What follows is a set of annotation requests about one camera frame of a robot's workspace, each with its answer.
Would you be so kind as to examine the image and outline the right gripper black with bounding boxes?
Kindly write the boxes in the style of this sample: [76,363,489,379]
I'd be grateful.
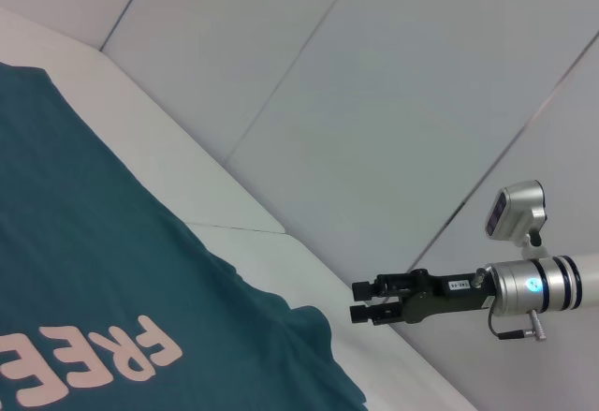
[348,267,495,326]

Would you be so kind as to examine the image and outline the teal T-shirt with FREE print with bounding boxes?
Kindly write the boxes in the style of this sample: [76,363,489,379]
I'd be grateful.
[0,62,370,411]

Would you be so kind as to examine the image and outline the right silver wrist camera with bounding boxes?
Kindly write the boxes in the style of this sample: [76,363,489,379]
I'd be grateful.
[485,180,548,261]

